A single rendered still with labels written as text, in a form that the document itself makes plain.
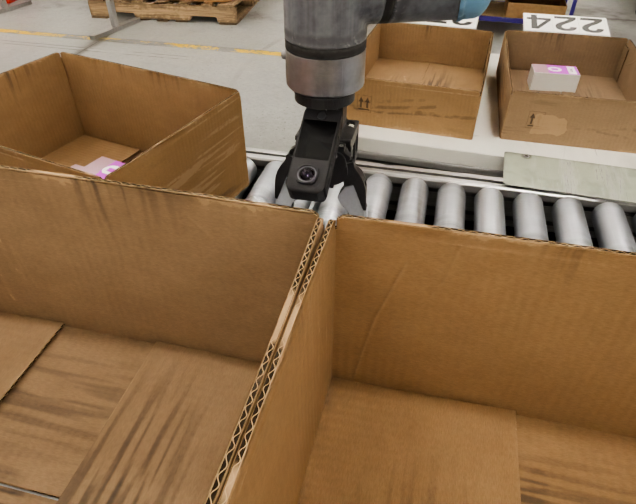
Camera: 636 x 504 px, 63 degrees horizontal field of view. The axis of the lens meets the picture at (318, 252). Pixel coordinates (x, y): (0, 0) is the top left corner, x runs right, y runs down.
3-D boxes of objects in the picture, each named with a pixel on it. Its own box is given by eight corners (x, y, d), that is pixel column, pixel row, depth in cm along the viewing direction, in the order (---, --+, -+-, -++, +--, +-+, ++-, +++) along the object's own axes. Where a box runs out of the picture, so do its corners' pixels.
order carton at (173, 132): (251, 183, 91) (242, 89, 80) (136, 286, 71) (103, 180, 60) (86, 135, 105) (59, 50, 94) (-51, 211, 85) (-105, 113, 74)
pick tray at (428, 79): (486, 72, 132) (494, 30, 125) (473, 140, 103) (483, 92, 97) (376, 59, 138) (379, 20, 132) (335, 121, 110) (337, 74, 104)
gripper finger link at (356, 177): (377, 201, 68) (350, 144, 63) (375, 208, 66) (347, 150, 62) (345, 210, 70) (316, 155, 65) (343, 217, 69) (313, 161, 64)
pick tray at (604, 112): (615, 80, 127) (630, 38, 121) (653, 156, 99) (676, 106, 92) (495, 70, 133) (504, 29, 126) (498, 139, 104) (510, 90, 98)
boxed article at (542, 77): (526, 82, 125) (531, 63, 122) (570, 85, 124) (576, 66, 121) (529, 91, 121) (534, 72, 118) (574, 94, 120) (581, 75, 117)
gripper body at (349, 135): (359, 160, 71) (364, 73, 64) (347, 194, 65) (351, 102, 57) (305, 154, 73) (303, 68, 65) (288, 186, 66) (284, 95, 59)
